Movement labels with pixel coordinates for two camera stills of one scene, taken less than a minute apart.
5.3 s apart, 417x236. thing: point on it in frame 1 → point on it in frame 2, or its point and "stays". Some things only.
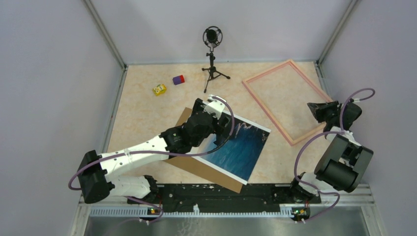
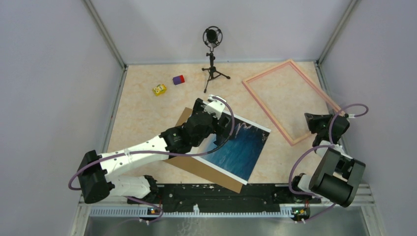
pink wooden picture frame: [319, 89] stays
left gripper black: [218, 129] stays
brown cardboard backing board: [199, 168] stays
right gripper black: [317, 109] → [312, 119]
